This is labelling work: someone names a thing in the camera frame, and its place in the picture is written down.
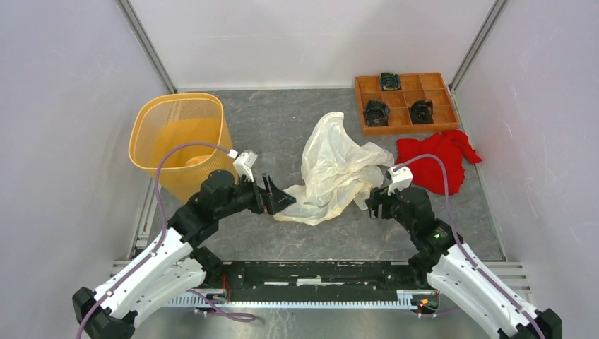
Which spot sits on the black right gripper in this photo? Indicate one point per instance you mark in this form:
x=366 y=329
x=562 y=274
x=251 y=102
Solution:
x=378 y=196

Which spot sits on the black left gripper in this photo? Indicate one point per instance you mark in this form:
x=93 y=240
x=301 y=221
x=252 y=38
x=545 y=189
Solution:
x=278 y=200

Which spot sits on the cream translucent plastic trash bag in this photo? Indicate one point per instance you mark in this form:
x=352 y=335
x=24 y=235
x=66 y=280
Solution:
x=336 y=172

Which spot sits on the yellow mesh trash bin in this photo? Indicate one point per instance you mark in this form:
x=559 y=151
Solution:
x=180 y=139

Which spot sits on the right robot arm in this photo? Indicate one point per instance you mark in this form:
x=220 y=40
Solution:
x=449 y=265

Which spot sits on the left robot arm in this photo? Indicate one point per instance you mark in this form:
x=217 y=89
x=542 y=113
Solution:
x=168 y=267

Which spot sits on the dark rolled item left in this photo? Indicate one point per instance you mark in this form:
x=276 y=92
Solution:
x=376 y=113

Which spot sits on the dark rolled item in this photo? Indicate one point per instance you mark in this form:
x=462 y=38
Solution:
x=421 y=112
x=389 y=81
x=376 y=113

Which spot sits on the red cloth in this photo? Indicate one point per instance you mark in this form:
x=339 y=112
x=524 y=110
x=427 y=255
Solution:
x=443 y=162

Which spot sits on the dark rolled item right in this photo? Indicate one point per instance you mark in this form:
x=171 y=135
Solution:
x=421 y=112

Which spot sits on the wooden compartment tray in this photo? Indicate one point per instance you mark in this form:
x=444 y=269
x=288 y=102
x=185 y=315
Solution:
x=413 y=87

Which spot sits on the dark rolled item top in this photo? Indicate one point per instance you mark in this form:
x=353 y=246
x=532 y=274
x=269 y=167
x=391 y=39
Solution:
x=389 y=81

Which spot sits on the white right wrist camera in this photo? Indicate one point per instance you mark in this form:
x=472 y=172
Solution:
x=400 y=177

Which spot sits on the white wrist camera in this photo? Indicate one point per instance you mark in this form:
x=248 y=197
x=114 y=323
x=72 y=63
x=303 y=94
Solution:
x=400 y=177
x=243 y=164

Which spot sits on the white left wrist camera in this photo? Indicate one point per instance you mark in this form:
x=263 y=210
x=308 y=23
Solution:
x=243 y=164

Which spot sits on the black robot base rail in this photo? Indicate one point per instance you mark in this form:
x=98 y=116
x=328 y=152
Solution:
x=308 y=281

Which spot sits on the white toothed cable rail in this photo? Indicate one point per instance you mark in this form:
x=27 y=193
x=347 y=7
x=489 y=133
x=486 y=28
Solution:
x=402 y=299

